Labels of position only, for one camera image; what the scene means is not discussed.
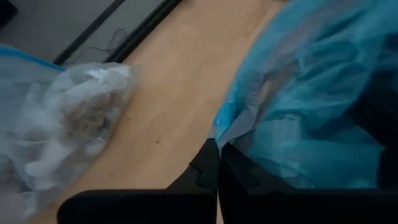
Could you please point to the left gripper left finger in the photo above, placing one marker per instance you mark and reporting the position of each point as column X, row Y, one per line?
column 192, row 199

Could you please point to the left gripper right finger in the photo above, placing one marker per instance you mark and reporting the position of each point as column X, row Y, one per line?
column 264, row 205

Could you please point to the light blue trash bag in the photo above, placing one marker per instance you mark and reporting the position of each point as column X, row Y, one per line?
column 311, row 93

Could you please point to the translucent trash bag blue hem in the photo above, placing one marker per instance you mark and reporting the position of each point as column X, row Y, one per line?
column 56, row 124

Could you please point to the black box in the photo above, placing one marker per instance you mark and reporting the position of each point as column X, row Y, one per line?
column 6, row 11

